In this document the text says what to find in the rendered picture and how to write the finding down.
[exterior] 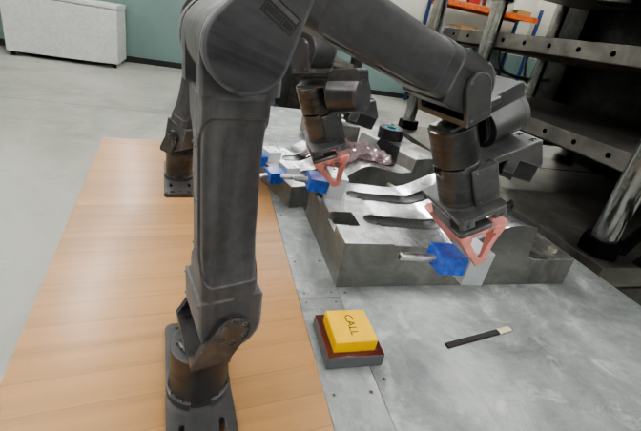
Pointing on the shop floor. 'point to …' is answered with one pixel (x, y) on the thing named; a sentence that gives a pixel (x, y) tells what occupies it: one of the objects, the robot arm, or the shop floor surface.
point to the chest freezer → (62, 25)
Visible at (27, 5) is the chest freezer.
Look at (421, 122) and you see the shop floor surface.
